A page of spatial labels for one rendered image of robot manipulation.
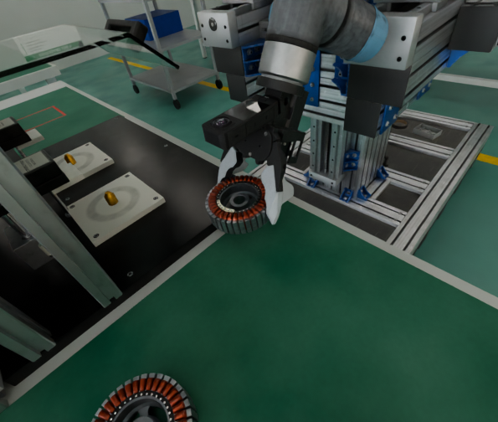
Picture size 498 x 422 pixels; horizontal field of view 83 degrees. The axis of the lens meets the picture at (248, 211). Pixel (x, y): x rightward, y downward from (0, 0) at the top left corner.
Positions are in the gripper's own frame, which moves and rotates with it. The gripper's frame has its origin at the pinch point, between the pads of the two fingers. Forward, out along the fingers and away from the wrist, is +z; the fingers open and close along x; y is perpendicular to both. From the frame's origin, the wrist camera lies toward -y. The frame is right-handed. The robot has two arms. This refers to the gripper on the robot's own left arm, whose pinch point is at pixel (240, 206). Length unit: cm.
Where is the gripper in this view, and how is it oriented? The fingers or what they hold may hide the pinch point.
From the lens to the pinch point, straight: 47.8
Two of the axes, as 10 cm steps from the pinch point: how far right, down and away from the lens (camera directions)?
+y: 6.8, -1.4, 7.2
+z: -2.3, 8.9, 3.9
